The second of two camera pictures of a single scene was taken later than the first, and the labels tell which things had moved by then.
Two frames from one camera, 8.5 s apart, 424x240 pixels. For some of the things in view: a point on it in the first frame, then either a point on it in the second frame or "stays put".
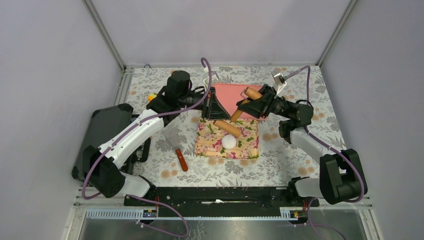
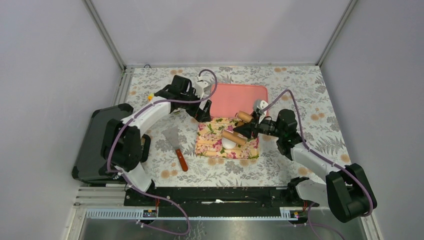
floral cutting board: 209,143 stays put
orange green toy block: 151,96 stays put
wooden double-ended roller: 250,93 → 237,138
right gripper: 255,108 → 247,129
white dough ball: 229,141 stays put
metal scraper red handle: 171,134 stays put
